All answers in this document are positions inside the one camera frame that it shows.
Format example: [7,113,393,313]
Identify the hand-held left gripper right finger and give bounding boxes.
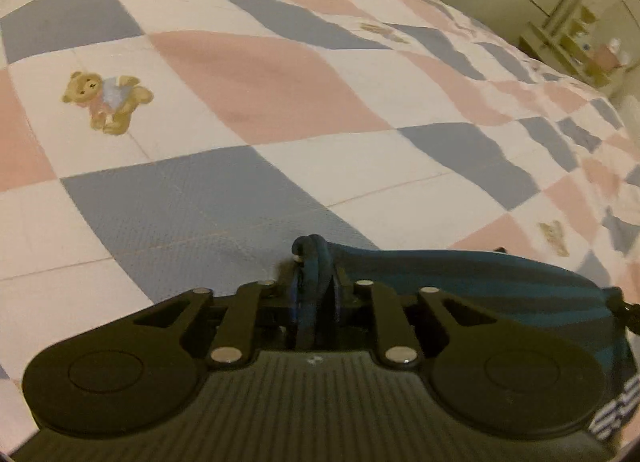
[324,268,507,369]

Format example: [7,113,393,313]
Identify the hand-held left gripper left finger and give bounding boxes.
[132,267,307,369]

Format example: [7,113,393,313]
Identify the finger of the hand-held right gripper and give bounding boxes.
[606,287,640,339]

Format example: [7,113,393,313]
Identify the striped knit sweater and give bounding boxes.
[291,234,640,444]

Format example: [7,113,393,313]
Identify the white pillow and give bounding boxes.
[611,92,640,131]

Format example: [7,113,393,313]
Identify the checked bear print quilt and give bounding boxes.
[0,0,640,438]

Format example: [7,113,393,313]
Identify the pink box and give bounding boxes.
[592,46,624,75]

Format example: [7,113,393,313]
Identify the cream shelf unit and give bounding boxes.
[519,2,627,88]

